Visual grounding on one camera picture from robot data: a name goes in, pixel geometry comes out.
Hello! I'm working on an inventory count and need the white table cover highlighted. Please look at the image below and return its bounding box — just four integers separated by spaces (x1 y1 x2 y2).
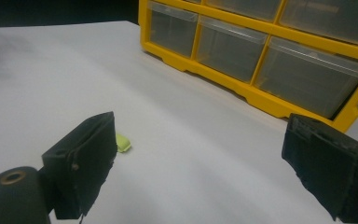
0 20 358 224

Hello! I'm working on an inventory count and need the yellow drawer cabinet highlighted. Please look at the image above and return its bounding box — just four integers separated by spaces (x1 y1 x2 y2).
138 0 358 133

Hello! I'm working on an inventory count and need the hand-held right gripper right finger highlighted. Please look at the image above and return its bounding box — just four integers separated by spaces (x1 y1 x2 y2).
281 113 358 224

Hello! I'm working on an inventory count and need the clear plastic drawer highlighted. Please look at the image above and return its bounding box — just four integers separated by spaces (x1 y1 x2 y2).
148 0 199 59

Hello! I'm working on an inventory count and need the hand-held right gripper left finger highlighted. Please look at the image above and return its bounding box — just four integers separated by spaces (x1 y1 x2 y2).
41 111 118 220

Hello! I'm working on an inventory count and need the set of clear cabinet drawers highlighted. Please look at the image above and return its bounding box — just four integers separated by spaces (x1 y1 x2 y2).
183 0 358 120

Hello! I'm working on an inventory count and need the small green block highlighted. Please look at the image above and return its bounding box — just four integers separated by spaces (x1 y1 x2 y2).
116 133 132 154

